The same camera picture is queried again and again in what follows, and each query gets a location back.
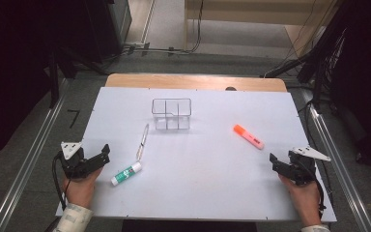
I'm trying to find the person's left hand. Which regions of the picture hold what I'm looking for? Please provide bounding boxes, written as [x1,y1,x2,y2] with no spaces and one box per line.
[61,167,104,210]

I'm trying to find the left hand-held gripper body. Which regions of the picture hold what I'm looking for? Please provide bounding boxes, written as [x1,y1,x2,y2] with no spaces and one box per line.
[59,141,102,180]

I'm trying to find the black stand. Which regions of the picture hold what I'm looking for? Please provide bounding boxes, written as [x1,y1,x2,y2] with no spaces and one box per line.
[46,47,108,109]
[260,47,347,112]

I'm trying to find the person's right hand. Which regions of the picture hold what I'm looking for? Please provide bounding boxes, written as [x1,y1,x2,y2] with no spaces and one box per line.
[278,173,323,228]

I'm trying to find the clear plastic organizer box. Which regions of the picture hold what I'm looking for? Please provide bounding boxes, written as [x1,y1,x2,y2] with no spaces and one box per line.
[151,98,192,131]

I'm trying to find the light wooden furniture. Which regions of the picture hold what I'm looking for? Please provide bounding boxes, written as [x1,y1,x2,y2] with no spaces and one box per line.
[183,0,339,60]

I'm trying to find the aluminium rail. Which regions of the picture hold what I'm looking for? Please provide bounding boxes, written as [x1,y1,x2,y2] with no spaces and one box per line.
[299,88,371,232]
[0,78,71,232]

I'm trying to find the left hand-held gripper black cable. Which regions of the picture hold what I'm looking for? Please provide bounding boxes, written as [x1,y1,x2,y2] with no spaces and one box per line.
[51,150,70,211]

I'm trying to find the black floor cables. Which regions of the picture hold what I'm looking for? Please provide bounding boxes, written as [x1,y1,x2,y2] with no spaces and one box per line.
[104,0,206,62]

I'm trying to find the clear pen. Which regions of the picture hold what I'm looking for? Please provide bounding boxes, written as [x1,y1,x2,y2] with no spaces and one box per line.
[135,123,151,162]

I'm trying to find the hand-held gripper black cable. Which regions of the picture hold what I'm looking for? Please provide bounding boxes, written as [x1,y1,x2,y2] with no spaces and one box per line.
[302,159,328,220]
[51,150,70,211]

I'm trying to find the right hand-held gripper black cable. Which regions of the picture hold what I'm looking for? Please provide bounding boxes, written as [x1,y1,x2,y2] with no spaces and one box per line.
[302,159,328,220]

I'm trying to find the dark curtain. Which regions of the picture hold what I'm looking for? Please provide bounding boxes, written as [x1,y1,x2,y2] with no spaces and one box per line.
[329,0,371,173]
[0,0,88,166]

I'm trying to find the green and white glue stick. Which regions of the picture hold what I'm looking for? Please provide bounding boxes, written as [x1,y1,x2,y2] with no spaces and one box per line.
[110,161,143,187]

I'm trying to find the dark cabinet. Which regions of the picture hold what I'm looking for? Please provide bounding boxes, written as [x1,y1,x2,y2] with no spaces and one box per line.
[83,0,133,63]

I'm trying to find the orange highlighter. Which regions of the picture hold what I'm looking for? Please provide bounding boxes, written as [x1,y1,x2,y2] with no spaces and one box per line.
[233,124,266,151]

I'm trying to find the white board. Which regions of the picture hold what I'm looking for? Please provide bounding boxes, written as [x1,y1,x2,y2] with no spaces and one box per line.
[55,86,338,223]

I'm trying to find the wooden table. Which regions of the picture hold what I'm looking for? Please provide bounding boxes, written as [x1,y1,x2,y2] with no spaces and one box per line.
[104,72,288,93]

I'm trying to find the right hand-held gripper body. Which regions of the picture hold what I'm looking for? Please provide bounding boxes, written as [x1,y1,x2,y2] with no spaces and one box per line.
[278,146,332,187]

